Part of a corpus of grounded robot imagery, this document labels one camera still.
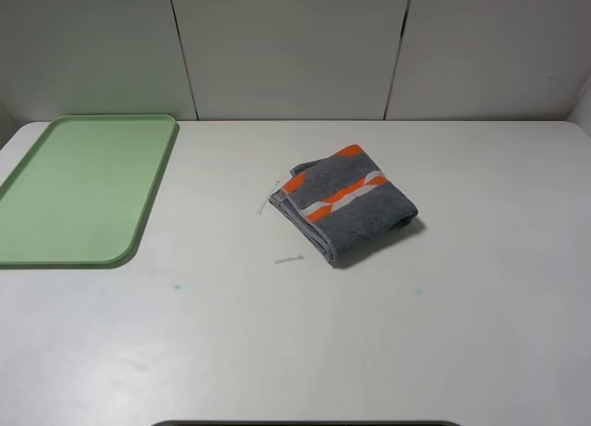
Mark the light green plastic tray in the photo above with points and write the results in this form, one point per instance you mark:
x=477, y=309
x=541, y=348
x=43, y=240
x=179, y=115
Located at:
x=81, y=195

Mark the grey towel with orange stripe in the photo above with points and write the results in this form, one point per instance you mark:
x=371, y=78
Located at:
x=342, y=202

